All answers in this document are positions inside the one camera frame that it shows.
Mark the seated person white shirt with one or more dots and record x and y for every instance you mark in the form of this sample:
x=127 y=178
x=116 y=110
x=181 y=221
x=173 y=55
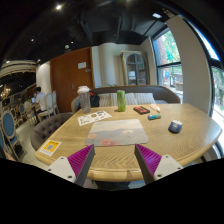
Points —
x=39 y=99

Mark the arched wooden cabinet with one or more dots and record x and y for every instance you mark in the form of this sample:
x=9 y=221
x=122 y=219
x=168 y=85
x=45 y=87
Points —
x=135 y=68

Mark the black red card box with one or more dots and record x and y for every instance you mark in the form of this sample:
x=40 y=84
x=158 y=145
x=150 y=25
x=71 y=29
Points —
x=141 y=110

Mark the printed menu sheet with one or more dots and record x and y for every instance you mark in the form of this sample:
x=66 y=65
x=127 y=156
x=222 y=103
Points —
x=93 y=117

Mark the yellow QR code sticker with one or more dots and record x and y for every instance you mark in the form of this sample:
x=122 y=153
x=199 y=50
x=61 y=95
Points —
x=50 y=147

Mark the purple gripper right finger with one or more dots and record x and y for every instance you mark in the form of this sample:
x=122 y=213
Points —
x=154 y=166

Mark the dark blue computer mouse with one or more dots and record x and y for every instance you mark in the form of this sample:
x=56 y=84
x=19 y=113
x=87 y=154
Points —
x=175 y=126

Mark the wooden orange door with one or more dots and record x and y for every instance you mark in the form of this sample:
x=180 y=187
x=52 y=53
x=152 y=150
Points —
x=68 y=72

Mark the teal small lighter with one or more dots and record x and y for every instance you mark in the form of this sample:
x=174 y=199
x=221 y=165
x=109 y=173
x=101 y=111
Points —
x=153 y=117

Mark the black backpack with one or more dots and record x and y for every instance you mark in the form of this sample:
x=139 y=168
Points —
x=94 y=99

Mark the blue round-back chair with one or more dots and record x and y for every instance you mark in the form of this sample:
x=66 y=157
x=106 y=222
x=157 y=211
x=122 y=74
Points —
x=9 y=130

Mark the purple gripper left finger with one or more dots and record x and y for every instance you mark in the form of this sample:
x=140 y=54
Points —
x=75 y=167

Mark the green drink can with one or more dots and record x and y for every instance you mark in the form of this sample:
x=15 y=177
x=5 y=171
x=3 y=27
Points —
x=121 y=101

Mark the grey tufted chair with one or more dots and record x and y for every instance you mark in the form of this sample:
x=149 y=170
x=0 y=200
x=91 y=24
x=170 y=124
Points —
x=43 y=130

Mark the clear shaker bottle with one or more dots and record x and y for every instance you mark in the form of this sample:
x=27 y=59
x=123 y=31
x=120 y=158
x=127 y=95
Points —
x=83 y=93

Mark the white wrapped packet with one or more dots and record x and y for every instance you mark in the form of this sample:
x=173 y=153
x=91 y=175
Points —
x=155 y=107

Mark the floral mouse pad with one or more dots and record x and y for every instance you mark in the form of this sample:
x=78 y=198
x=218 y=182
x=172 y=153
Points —
x=117 y=133

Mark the striped cushion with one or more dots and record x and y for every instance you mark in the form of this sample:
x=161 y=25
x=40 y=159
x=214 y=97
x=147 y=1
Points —
x=110 y=99

